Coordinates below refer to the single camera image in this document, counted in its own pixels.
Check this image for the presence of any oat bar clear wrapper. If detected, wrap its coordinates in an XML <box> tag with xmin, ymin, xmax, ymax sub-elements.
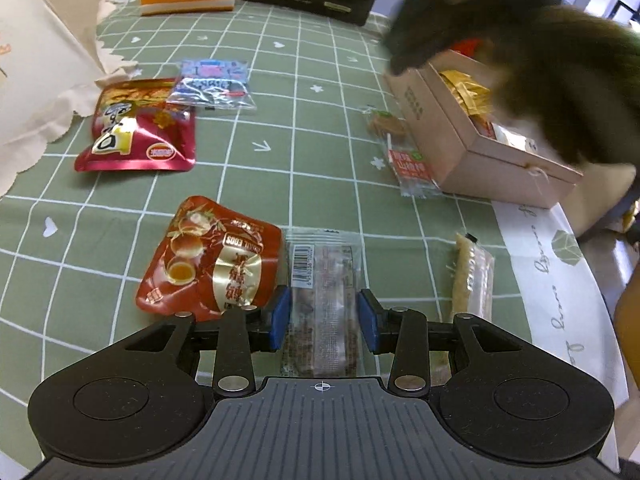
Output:
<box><xmin>429</xmin><ymin>231</ymin><xmax>497</xmax><ymax>386</ymax></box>

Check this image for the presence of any red quail eggs packet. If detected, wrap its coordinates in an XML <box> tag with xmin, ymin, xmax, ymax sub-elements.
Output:
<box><xmin>136</xmin><ymin>195</ymin><xmax>283</xmax><ymax>322</ymax></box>

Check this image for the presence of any dark dried fruit packet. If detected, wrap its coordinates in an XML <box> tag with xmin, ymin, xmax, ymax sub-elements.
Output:
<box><xmin>281</xmin><ymin>228</ymin><xmax>364</xmax><ymax>378</ymax></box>

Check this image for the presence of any hawthorn stick snack packet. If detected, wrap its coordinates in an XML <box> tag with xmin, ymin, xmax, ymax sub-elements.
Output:
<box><xmin>363</xmin><ymin>107</ymin><xmax>440</xmax><ymax>198</ymax></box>

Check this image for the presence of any large red snack pouch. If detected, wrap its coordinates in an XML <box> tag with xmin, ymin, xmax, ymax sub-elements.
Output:
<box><xmin>74</xmin><ymin>79</ymin><xmax>196</xmax><ymax>172</ymax></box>

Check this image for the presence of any gold foil snack packet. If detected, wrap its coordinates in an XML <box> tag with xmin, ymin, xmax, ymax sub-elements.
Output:
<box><xmin>439</xmin><ymin>70</ymin><xmax>492</xmax><ymax>116</ymax></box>

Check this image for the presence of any blue pink candy packet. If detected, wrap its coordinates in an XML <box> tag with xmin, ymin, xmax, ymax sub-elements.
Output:
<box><xmin>166</xmin><ymin>58</ymin><xmax>256</xmax><ymax>110</ymax></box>

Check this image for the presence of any rice cracker snack bag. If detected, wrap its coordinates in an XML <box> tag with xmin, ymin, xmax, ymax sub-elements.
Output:
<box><xmin>470</xmin><ymin>115</ymin><xmax>538</xmax><ymax>154</ymax></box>

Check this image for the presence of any pink cardboard box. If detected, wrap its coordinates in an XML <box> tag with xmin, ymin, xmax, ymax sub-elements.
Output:
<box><xmin>385</xmin><ymin>51</ymin><xmax>582</xmax><ymax>209</ymax></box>

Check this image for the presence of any green grid tablecloth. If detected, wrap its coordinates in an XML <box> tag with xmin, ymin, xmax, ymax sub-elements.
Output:
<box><xmin>0</xmin><ymin>0</ymin><xmax>632</xmax><ymax>480</ymax></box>

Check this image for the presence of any red plush horse toy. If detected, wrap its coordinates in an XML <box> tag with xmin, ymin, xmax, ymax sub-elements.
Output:
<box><xmin>383</xmin><ymin>0</ymin><xmax>482</xmax><ymax>67</ymax></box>

